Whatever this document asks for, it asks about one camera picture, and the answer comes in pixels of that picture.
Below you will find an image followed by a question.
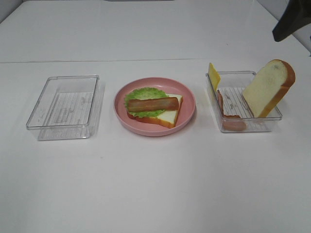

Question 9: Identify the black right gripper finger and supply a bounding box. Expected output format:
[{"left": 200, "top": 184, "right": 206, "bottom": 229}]
[{"left": 272, "top": 0, "right": 311, "bottom": 42}]

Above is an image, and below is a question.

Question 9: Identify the yellow cheese slice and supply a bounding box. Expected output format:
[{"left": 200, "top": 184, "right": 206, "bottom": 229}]
[{"left": 207, "top": 63, "right": 221, "bottom": 100}]

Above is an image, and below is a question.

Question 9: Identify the bacon strip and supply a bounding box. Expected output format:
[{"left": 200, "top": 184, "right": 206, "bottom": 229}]
[
  {"left": 127, "top": 97, "right": 179, "bottom": 112},
  {"left": 217, "top": 90, "right": 246, "bottom": 132}
]

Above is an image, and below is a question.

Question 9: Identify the bread slice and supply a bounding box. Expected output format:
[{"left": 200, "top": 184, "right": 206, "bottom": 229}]
[
  {"left": 242, "top": 59, "right": 295, "bottom": 118},
  {"left": 127, "top": 94, "right": 183, "bottom": 128}
]

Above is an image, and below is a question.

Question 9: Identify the green lettuce leaf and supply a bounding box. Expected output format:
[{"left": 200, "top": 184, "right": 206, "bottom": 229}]
[{"left": 124, "top": 87, "right": 168, "bottom": 118}]

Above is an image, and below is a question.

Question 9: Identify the clear right plastic tray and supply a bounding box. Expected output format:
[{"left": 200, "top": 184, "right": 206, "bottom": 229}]
[{"left": 206, "top": 71, "right": 282, "bottom": 133}]

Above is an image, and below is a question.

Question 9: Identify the clear plastic tray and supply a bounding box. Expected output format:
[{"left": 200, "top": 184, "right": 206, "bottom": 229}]
[
  {"left": 206, "top": 71, "right": 282, "bottom": 133},
  {"left": 26, "top": 75, "right": 105, "bottom": 141}
]

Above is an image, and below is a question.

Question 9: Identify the pink round plate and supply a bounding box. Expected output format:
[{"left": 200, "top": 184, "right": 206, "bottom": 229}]
[{"left": 114, "top": 77, "right": 196, "bottom": 136}]

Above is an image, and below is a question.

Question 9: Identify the clear left plastic tray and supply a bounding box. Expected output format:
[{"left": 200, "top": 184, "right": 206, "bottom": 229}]
[{"left": 26, "top": 75, "right": 105, "bottom": 141}]

